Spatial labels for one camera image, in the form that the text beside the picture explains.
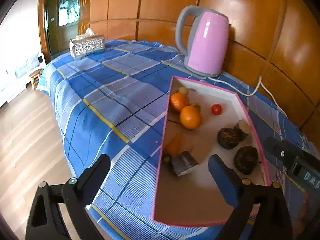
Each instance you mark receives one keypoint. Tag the red tomato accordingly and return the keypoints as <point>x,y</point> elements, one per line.
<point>216,109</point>

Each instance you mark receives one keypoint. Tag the small yellow plum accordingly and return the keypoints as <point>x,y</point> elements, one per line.
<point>182,90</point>
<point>196,105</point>

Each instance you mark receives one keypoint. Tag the orange carrot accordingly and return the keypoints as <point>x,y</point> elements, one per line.
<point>173,145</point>

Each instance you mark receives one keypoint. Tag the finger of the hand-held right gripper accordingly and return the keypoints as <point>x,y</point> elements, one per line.
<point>280,152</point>

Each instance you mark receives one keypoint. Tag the small wooden stool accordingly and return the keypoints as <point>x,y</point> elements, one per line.
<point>35,76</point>

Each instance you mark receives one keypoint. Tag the dark brown passion fruit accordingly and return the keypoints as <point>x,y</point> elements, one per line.
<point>246,158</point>
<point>228,138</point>

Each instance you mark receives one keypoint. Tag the blue plaid tablecloth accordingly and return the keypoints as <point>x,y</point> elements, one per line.
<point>100,92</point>

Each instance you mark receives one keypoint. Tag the pink shallow cardboard tray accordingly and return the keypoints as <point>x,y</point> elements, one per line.
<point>190,195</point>

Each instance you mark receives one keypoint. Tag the wooden door with glass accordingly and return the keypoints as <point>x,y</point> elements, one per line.
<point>67,12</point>

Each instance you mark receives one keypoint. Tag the cut sweet potato piece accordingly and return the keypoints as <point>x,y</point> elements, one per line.
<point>244,127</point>

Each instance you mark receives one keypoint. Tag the silver ornate tissue box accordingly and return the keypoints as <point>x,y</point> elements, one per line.
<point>87,46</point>

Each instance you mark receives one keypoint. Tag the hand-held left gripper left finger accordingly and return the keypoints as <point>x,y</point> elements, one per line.
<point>98,171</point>

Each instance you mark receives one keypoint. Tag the white tissue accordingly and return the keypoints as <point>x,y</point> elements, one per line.
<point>87,33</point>

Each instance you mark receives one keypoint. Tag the orange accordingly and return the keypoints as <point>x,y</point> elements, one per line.
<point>178,102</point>
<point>190,117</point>

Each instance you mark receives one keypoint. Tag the light grey sofa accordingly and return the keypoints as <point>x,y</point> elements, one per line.
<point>15,80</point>

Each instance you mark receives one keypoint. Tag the dark brown avocado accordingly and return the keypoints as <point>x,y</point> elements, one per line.
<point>183,164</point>

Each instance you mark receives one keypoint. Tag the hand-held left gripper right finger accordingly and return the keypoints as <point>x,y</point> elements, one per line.
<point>221,177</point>

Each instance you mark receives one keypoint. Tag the pink electric kettle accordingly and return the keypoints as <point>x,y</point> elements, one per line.
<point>207,42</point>

